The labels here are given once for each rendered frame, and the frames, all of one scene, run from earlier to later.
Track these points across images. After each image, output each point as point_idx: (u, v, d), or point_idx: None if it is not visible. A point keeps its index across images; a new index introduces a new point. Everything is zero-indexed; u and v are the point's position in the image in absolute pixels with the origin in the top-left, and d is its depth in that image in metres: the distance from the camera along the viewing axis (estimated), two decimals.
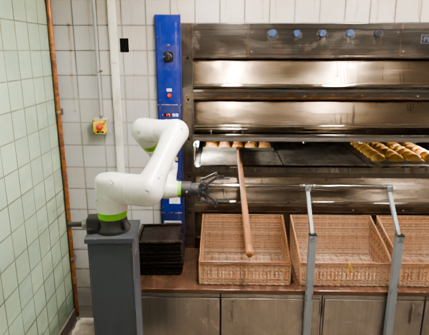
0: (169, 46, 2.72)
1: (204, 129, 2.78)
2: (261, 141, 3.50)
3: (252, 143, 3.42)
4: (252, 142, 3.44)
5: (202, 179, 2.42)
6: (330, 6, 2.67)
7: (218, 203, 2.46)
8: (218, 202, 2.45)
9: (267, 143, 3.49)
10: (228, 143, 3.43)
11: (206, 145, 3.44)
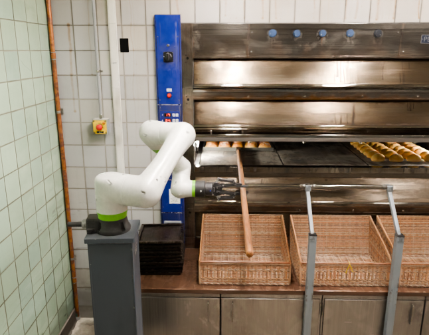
0: (169, 46, 2.72)
1: (204, 129, 2.78)
2: (261, 141, 3.50)
3: (252, 143, 3.42)
4: (252, 142, 3.44)
5: (218, 179, 2.42)
6: (330, 6, 2.67)
7: (236, 195, 2.45)
8: (236, 193, 2.43)
9: (267, 143, 3.49)
10: (228, 143, 3.43)
11: (206, 145, 3.44)
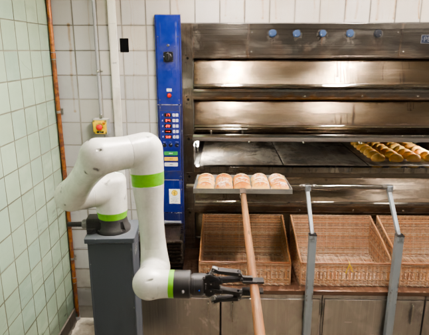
0: (169, 46, 2.72)
1: (204, 129, 2.78)
2: (275, 178, 2.52)
3: (263, 183, 2.43)
4: (262, 181, 2.45)
5: (214, 271, 1.43)
6: (330, 6, 2.67)
7: (243, 294, 1.45)
8: (243, 292, 1.44)
9: (283, 181, 2.51)
10: (228, 183, 2.44)
11: (197, 186, 2.45)
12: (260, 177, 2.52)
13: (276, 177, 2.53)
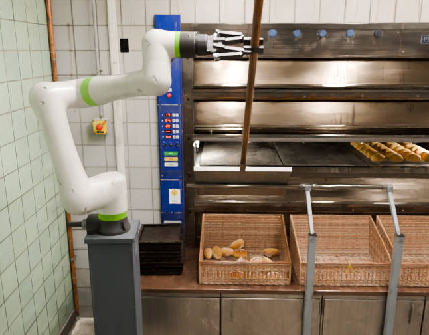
0: None
1: (204, 129, 2.78)
2: (268, 256, 2.94)
3: (263, 272, 2.75)
4: (261, 272, 2.73)
5: (218, 30, 1.58)
6: (330, 6, 2.67)
7: (244, 50, 1.54)
8: (244, 46, 1.54)
9: (275, 256, 2.96)
10: (244, 257, 2.85)
11: None
12: (256, 257, 2.83)
13: (269, 256, 2.93)
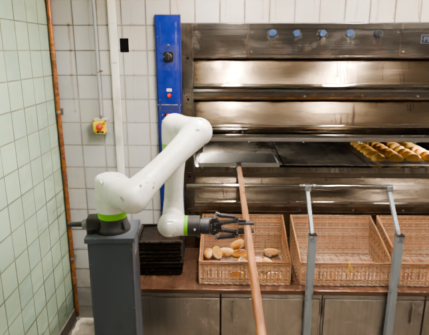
0: (169, 46, 2.72)
1: None
2: (268, 256, 2.94)
3: (263, 272, 2.75)
4: (261, 272, 2.73)
5: (217, 215, 1.94)
6: (330, 6, 2.67)
7: (239, 233, 1.97)
8: (238, 231, 1.96)
9: (275, 256, 2.96)
10: (244, 257, 2.85)
11: None
12: (256, 257, 2.83)
13: (269, 256, 2.93)
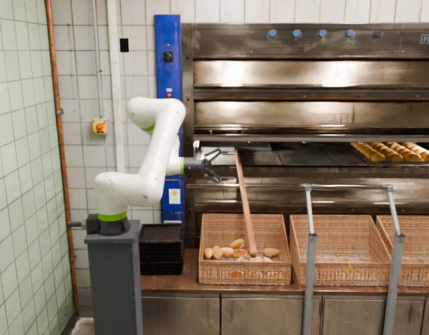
0: (169, 46, 2.72)
1: (204, 129, 2.78)
2: (268, 256, 2.94)
3: (263, 272, 2.75)
4: (261, 272, 2.73)
5: (205, 155, 2.35)
6: (330, 6, 2.67)
7: (222, 180, 2.39)
8: (222, 179, 2.38)
9: (275, 256, 2.96)
10: (244, 257, 2.85)
11: None
12: (256, 257, 2.83)
13: (269, 256, 2.93)
